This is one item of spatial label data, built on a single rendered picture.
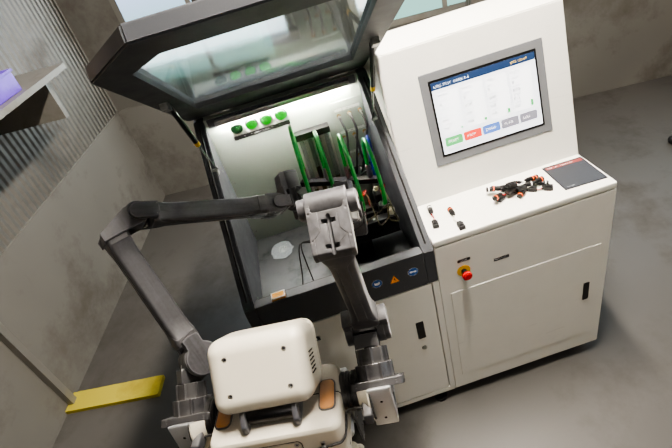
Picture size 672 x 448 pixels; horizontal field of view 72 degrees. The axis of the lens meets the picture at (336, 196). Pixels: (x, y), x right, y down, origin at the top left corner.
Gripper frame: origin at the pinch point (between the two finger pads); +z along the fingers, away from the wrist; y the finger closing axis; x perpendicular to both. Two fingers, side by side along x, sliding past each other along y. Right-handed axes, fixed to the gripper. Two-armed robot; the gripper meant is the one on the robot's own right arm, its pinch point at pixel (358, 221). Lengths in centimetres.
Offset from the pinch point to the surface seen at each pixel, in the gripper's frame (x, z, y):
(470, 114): -44, 27, 35
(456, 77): -40, 19, 47
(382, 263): -3.5, 21.5, -13.9
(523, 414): -49, 82, -87
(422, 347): -11, 57, -50
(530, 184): -61, 35, 7
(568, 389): -71, 89, -81
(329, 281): 15.6, 17.9, -17.4
